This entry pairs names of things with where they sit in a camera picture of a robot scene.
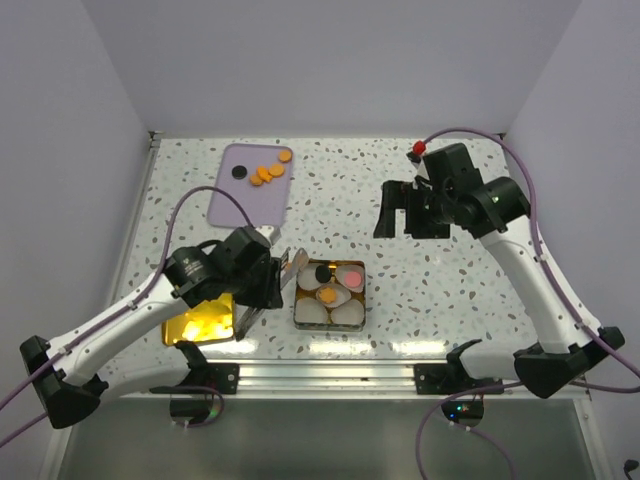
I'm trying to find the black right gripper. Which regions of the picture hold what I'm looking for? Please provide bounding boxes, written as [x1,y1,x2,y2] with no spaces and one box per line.
[375,179,455,239]

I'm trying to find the pink round cookie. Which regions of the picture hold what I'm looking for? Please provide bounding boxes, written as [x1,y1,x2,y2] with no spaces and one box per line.
[344,271,362,288]

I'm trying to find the steel tongs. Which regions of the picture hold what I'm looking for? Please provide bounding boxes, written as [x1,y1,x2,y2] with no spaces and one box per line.
[233,248,309,341]

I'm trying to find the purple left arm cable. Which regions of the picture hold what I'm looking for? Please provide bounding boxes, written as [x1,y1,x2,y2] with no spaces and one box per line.
[0,185,256,446]

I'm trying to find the red emergency button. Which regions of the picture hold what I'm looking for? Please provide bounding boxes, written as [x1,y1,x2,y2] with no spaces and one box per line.
[406,140,427,163]

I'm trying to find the white paper cup bottom-right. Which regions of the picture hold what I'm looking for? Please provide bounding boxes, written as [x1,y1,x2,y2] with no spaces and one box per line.
[331,299,365,326]

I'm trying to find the white paper cup top-right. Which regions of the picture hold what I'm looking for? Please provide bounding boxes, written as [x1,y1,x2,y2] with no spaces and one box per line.
[334,264,365,293]

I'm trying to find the black sandwich cookie on tray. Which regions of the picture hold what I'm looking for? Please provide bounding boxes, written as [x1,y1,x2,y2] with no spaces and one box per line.
[231,165,247,179]

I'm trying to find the white paper cup centre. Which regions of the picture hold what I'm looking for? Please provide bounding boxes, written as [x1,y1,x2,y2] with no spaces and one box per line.
[316,283,351,309]

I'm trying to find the black sandwich cookie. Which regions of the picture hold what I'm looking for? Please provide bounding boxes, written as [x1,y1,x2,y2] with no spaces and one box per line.
[314,264,332,284]
[231,165,247,179]

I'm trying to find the white paper cup bottom-left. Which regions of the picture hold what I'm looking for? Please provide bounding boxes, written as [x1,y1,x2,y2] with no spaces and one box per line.
[294,297,328,325]

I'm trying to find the white paper cup top-left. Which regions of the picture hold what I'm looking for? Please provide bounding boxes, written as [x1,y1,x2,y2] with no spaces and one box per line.
[297,266,323,291]

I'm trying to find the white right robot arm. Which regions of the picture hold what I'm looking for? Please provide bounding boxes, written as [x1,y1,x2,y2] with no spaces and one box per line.
[374,142,625,398]

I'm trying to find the gold tin lid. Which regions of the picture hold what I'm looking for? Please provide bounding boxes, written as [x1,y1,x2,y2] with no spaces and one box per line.
[161,293,235,346]

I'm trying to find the aluminium front rail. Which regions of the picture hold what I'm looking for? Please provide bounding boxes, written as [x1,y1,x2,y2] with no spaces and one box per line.
[99,362,591,399]

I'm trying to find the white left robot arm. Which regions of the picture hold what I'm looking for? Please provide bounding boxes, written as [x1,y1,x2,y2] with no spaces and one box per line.
[20,225,285,429]

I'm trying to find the orange cookie pile on tray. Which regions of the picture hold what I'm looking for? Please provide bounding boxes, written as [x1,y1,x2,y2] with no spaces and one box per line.
[250,166,273,186]

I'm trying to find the orange round cookie on tray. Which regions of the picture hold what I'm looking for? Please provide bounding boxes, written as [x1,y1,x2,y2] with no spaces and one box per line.
[268,163,285,177]

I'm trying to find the green christmas cookie tin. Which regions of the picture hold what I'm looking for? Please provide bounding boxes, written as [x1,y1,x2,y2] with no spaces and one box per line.
[293,260,366,332]

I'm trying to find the orange cookie at tray top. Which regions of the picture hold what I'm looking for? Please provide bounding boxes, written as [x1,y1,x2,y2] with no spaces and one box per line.
[278,150,292,163]

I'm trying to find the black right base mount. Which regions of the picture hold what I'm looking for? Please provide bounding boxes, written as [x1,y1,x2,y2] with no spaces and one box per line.
[413,339,504,395]

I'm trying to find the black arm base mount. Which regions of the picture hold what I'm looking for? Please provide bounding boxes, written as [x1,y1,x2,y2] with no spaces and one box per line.
[150,341,240,395]

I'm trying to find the purple tray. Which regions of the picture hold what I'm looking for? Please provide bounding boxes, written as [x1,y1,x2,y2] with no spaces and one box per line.
[207,143,294,228]

